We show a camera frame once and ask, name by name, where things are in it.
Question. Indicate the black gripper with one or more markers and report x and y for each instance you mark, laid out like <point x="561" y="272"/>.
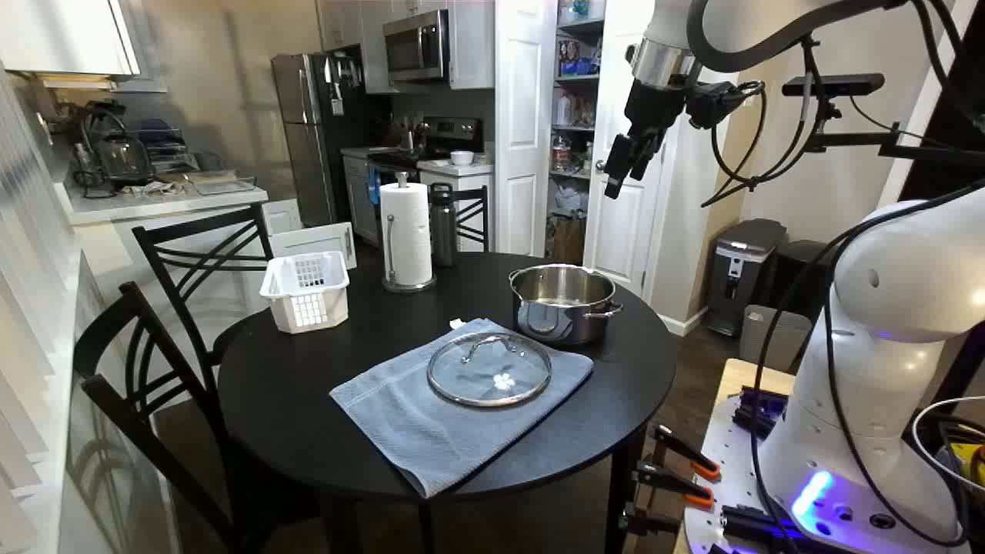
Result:
<point x="647" y="108"/>

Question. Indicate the glass lid with steel rim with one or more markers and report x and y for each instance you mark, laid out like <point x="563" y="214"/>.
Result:
<point x="461" y="386"/>

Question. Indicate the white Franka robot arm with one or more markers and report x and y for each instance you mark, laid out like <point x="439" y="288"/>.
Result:
<point x="903" y="296"/>

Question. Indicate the stainless steel pot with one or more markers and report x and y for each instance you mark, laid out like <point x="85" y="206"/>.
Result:
<point x="563" y="318"/>

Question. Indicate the pantry shelves with goods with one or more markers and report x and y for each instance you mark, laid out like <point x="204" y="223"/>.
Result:
<point x="572" y="134"/>

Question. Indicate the white pantry door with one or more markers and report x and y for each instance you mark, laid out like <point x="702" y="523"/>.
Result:
<point x="523" y="124"/>

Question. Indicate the steel step trash can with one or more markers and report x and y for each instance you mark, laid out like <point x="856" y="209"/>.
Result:
<point x="739" y="266"/>

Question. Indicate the black metal chair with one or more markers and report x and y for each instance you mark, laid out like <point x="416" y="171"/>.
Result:
<point x="469" y="193"/>
<point x="201" y="229"/>
<point x="101" y="344"/>

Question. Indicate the white bowl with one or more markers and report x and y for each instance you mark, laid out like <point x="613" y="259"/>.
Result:
<point x="461" y="159"/>

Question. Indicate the black kitchen stove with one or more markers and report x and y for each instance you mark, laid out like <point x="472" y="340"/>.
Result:
<point x="449" y="134"/>

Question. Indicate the dark metal bottle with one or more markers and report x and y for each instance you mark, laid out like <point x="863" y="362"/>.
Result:
<point x="445" y="232"/>

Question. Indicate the dark bin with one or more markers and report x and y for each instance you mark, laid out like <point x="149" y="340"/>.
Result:
<point x="802" y="277"/>

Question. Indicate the grey bin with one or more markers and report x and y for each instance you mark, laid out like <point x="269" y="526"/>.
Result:
<point x="769" y="340"/>

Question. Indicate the steel microwave oven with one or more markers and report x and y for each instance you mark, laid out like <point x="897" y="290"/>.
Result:
<point x="409" y="49"/>

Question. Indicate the black connector block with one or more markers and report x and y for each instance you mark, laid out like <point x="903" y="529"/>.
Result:
<point x="757" y="411"/>

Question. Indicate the stainless steel fridge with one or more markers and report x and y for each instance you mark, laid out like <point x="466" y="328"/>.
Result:
<point x="307" y="134"/>

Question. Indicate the wooden robot mounting platform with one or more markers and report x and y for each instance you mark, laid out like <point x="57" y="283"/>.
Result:
<point x="719" y="494"/>

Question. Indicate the blue cloth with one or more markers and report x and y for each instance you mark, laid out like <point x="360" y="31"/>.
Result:
<point x="409" y="431"/>

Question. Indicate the white plastic basket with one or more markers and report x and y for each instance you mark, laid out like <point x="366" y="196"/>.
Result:
<point x="307" y="296"/>

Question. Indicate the white kitchen counter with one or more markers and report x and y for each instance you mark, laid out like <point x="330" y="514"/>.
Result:
<point x="154" y="201"/>

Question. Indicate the black countertop appliance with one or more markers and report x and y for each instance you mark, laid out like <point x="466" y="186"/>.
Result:
<point x="108" y="150"/>

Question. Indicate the white vertical blinds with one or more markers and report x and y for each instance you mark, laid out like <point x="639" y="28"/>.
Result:
<point x="30" y="308"/>

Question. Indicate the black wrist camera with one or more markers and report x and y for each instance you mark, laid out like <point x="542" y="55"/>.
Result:
<point x="712" y="103"/>

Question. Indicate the black stereo camera bar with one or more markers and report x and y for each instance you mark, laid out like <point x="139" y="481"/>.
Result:
<point x="832" y="83"/>

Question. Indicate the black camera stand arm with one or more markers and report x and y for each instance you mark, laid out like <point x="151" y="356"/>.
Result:
<point x="923" y="151"/>

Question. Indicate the white wall cabinet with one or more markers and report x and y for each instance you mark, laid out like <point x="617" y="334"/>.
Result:
<point x="63" y="34"/>

